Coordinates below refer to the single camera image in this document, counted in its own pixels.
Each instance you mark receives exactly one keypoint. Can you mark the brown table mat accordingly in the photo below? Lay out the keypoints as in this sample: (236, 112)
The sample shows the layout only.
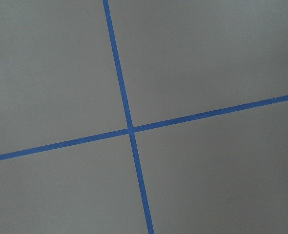
(143, 116)

